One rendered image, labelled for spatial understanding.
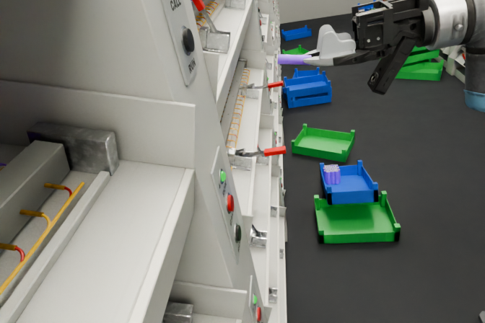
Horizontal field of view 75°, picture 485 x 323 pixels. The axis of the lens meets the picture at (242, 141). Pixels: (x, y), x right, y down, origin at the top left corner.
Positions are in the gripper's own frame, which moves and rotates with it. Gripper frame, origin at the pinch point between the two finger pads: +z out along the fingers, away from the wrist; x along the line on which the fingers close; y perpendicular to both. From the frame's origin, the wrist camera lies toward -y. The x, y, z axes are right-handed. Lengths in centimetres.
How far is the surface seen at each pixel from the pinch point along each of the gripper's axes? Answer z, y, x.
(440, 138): -64, -92, -92
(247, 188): 13.1, -9.7, 22.9
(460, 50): -104, -76, -166
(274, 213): 17, -48, -9
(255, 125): 12.8, -9.7, 3.6
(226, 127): 17.1, -5.6, 9.8
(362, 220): -13, -87, -37
